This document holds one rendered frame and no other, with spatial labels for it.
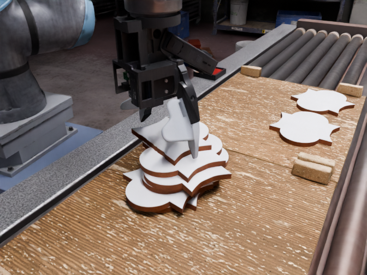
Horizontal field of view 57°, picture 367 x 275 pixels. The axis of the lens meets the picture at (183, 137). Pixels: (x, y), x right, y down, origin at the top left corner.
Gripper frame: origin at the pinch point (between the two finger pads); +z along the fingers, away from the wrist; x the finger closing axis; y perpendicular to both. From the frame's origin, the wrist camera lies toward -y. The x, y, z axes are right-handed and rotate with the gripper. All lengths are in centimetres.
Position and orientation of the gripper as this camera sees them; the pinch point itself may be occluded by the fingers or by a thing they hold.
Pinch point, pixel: (169, 137)
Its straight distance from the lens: 55.5
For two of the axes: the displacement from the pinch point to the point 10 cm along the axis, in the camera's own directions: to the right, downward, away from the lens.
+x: 6.1, 4.0, -6.8
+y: -7.9, 3.1, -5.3
